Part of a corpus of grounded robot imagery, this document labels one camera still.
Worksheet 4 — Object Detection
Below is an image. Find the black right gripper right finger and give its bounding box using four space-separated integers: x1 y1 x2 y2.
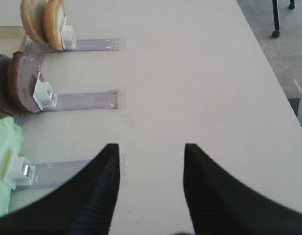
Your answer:
183 143 302 235

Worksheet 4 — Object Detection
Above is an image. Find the bun slice nearer pusher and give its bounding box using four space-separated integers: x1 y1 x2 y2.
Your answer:
43 0 66 51

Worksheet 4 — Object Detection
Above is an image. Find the brown meat patty behind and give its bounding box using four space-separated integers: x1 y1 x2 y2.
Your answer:
0 54 23 116

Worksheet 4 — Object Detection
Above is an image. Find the clear rail under lettuce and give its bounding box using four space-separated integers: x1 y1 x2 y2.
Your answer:
15 159 128 191

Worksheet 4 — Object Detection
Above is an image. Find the white pusher block at buns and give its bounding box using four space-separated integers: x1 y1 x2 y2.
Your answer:
60 16 76 49

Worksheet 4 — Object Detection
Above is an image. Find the white pusher block at lettuce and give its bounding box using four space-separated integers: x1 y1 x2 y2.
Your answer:
3 149 36 190

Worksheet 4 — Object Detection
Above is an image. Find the green lettuce leaf in rack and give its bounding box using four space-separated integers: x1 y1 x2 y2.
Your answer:
0 117 23 217

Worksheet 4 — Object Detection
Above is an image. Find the black chair leg with caster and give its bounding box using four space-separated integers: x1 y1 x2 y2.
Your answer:
271 0 296 38

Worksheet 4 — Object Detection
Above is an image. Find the brown meat patty near pusher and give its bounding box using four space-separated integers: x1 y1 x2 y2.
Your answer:
7 51 41 114

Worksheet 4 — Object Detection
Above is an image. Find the clear rail under patties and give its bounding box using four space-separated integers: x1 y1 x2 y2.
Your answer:
43 90 119 112

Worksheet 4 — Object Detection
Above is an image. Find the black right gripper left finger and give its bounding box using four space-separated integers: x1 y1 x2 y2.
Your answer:
0 143 120 235

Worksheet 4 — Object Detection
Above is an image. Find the bun slice behind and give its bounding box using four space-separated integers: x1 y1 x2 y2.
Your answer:
20 0 48 45

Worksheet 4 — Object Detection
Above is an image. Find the white pusher block at patties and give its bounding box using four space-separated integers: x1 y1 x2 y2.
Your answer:
32 72 58 111

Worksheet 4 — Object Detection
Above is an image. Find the clear rail under buns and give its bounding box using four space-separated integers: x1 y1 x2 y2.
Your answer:
19 34 121 53

